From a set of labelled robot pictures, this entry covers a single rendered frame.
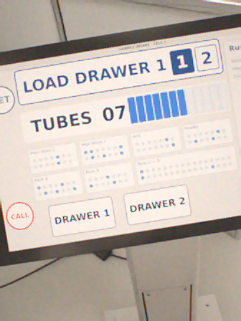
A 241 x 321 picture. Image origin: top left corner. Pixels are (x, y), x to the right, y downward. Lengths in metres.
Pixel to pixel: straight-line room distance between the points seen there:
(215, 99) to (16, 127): 0.29
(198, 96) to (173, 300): 0.56
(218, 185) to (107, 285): 1.15
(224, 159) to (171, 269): 0.35
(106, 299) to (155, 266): 0.82
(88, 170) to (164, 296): 0.48
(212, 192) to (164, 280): 0.36
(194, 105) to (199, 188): 0.12
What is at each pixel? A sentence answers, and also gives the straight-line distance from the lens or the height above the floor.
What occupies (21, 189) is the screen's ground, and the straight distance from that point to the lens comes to 0.52.
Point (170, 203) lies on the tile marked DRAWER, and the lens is 0.51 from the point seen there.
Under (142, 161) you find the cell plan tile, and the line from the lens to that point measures 0.50.
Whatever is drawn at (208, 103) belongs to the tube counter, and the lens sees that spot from 0.52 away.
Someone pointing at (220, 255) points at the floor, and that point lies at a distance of 1.67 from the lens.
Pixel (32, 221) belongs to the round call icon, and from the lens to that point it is 0.52.
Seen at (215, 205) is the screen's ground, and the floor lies 0.99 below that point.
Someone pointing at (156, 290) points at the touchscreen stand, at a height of 0.62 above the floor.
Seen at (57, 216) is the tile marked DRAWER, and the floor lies 1.01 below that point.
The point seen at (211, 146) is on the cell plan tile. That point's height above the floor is 1.06.
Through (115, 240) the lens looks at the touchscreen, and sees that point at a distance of 0.51.
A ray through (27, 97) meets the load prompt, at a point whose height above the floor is 1.14.
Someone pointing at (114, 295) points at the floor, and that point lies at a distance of 1.57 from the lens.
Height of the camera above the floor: 1.38
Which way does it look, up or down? 41 degrees down
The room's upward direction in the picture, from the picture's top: 9 degrees counter-clockwise
